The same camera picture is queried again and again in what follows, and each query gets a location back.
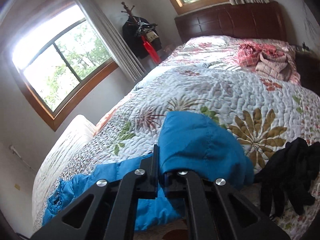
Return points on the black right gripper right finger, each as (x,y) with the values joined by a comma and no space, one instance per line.
(215,210)

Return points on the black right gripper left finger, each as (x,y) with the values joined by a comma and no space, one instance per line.
(102,205)

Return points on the blue puffer jacket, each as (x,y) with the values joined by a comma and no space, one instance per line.
(187,141)

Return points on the pink plaid folded clothes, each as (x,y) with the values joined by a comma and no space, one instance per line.
(269,61)

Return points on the black garment on bed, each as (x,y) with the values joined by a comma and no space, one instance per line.
(288,175)

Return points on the floral quilted bedspread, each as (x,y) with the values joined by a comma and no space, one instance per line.
(202,76)

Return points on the beige side window curtain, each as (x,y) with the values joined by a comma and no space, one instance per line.
(119,50)

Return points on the red hanging item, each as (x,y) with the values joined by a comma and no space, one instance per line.
(151,51)

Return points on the dark nightstand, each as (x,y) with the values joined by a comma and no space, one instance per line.
(307,64)

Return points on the wood framed side window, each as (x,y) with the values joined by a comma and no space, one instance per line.
(58,63)

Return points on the black coat on rack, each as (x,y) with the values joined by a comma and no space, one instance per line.
(134,42)

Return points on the dark wooden headboard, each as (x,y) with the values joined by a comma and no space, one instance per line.
(253,20)

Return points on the wooden coat rack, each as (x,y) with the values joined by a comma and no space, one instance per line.
(130,11)

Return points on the yellow wall outlet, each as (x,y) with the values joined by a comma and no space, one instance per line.
(17,186)

